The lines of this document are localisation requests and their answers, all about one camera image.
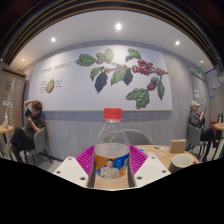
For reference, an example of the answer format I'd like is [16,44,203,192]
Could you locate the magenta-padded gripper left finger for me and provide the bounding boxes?
[52,144,98,189]

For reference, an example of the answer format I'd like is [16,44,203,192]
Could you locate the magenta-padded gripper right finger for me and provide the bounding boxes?
[128,144,172,188]

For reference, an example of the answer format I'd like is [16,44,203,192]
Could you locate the clear red-capped drink bottle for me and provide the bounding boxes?
[93,107,131,190]

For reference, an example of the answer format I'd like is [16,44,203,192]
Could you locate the dark mug with white inside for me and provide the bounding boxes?
[167,153,195,174]

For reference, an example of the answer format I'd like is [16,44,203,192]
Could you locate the small wooden block stand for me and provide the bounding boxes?
[169,138,187,154]

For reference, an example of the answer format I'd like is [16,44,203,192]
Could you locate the grey padded chair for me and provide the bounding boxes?
[23,126,53,166]
[123,128,154,146]
[184,123,204,161]

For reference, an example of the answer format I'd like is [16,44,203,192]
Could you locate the person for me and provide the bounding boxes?
[9,99,47,163]
[187,100,216,163]

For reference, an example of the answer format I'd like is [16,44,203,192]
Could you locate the small round wooden side table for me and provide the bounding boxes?
[0,124,14,145]
[213,122,224,159]

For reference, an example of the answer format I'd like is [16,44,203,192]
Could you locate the small clear bottle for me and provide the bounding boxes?
[3,111,10,130]

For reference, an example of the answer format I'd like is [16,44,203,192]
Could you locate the round ceiling spotlights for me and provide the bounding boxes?
[19,22,205,64]

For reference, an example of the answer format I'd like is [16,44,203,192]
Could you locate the coffee branch wall mural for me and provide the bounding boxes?
[28,44,174,113]

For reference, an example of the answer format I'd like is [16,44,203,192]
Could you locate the blue-framed wall notice board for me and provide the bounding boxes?
[204,68,222,90]

